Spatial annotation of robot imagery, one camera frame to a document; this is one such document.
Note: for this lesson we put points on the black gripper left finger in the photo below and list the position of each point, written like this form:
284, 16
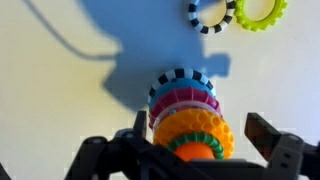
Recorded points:
133, 156

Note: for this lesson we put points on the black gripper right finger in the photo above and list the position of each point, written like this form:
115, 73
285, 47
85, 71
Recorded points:
286, 156

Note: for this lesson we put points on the black and white stacker base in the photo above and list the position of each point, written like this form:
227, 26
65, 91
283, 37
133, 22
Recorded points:
180, 73

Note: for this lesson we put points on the orange stacker post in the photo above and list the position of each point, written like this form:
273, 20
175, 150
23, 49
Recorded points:
195, 151

